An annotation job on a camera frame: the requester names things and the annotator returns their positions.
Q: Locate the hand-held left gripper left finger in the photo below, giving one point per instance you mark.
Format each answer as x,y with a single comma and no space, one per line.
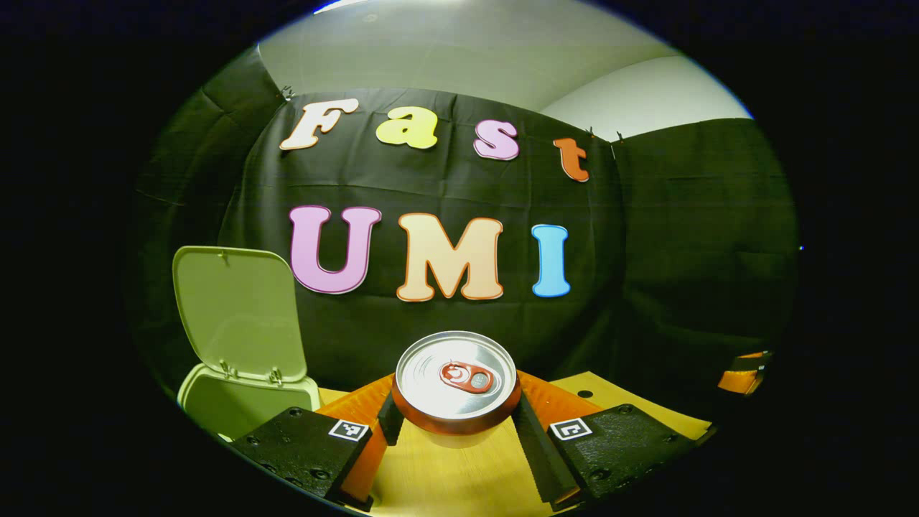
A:
309,449

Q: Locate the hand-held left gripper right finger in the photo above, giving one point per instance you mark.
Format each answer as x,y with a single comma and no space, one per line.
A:
535,452

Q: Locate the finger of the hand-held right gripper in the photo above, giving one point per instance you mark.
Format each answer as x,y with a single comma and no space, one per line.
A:
747,373

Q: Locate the red pop can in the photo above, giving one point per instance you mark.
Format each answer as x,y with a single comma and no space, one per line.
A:
445,391

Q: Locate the green desktop garbage bin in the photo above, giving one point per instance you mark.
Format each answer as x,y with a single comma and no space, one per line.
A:
240,316

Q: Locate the wooden desktop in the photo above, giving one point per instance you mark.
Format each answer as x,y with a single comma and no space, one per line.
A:
445,481

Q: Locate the black backdrop cloth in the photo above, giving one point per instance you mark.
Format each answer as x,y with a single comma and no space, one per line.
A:
646,251

